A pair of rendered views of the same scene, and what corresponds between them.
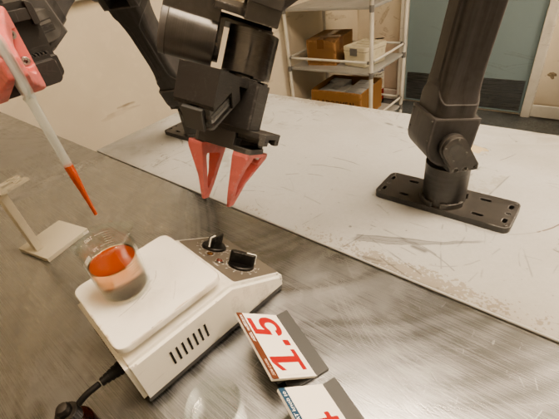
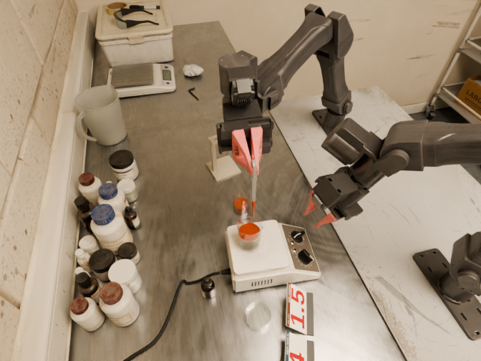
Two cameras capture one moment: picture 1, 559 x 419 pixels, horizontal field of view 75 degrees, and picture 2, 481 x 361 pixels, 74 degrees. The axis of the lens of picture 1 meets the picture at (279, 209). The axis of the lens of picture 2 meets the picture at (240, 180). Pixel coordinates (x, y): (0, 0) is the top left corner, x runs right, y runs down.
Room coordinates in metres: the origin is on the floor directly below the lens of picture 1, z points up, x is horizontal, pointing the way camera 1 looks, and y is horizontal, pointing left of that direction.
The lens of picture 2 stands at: (-0.05, 0.00, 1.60)
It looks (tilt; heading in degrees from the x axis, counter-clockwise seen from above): 48 degrees down; 30
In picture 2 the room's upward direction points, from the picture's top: straight up
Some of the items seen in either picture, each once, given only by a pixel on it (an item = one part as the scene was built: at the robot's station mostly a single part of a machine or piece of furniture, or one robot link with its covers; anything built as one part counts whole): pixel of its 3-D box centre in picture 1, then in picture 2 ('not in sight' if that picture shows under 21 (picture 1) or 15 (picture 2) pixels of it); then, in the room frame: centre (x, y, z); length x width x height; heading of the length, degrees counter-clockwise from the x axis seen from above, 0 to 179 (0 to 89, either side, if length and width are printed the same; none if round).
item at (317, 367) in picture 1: (279, 341); (300, 308); (0.24, 0.02, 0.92); 0.09 x 0.06 x 0.04; 23
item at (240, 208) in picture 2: not in sight; (241, 202); (0.41, 0.27, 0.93); 0.04 x 0.04 x 0.06
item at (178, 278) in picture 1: (146, 284); (257, 246); (0.29, 0.16, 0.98); 0.12 x 0.12 x 0.01; 40
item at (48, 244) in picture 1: (36, 212); (222, 153); (0.52, 0.39, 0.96); 0.08 x 0.08 x 0.13; 58
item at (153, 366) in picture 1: (178, 297); (267, 253); (0.30, 0.14, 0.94); 0.22 x 0.13 x 0.08; 130
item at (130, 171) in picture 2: not in sight; (124, 166); (0.35, 0.63, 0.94); 0.07 x 0.07 x 0.07
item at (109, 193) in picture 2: not in sight; (114, 203); (0.23, 0.53, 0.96); 0.06 x 0.06 x 0.11
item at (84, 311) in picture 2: not in sight; (86, 312); (0.00, 0.39, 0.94); 0.05 x 0.05 x 0.09
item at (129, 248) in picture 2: not in sight; (129, 254); (0.15, 0.42, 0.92); 0.04 x 0.04 x 0.04
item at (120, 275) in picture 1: (116, 262); (250, 233); (0.29, 0.17, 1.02); 0.06 x 0.05 x 0.08; 120
